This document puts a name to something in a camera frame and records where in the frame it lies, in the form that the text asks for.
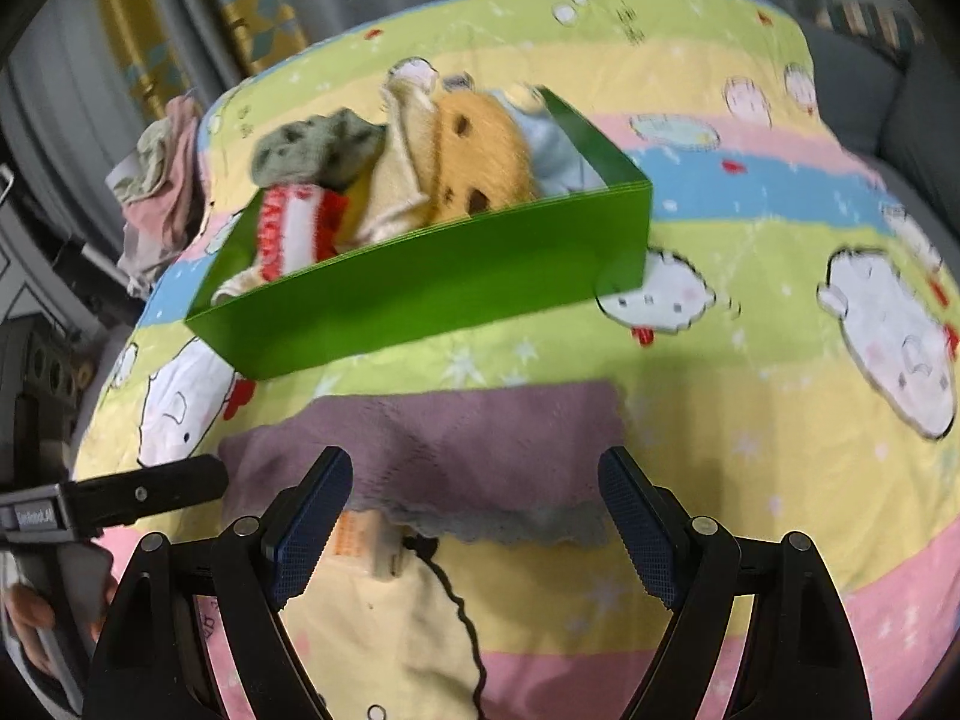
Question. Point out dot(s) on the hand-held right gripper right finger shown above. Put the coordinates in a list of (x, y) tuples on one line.
[(637, 525)]

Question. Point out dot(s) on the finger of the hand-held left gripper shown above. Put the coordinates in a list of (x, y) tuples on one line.
[(150, 491)]

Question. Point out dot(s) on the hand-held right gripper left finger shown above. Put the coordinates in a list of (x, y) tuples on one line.
[(315, 525)]

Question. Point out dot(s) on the purple knitted cloth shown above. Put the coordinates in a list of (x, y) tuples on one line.
[(465, 442)]

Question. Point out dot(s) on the green cardboard box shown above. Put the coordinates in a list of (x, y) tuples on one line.
[(450, 292)]

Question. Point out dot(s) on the red and white sock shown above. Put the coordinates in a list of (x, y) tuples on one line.
[(289, 225)]

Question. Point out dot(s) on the cream fleece cloth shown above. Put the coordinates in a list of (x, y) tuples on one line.
[(397, 187)]

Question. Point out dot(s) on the grey-green fuzzy cloth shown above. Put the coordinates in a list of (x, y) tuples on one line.
[(315, 146)]

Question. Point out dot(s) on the blue plush elephant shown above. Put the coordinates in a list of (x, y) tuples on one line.
[(562, 157)]

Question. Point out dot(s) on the yellow plush toy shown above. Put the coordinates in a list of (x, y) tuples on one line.
[(480, 150)]

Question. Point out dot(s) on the person's left hand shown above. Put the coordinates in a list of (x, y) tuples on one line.
[(26, 615)]

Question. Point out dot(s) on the small white tissue pack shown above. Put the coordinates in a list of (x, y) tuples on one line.
[(367, 547)]

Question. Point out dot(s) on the pile of pink clothes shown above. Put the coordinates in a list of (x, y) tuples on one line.
[(165, 187)]

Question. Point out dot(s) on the grey curtain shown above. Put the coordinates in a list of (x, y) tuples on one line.
[(60, 90)]

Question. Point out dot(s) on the yellow patterned curtain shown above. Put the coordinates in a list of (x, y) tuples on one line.
[(255, 0)]

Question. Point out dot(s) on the grey sofa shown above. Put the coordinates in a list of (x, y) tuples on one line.
[(855, 90)]

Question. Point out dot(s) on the striped pillow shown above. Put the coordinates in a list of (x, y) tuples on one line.
[(877, 22)]

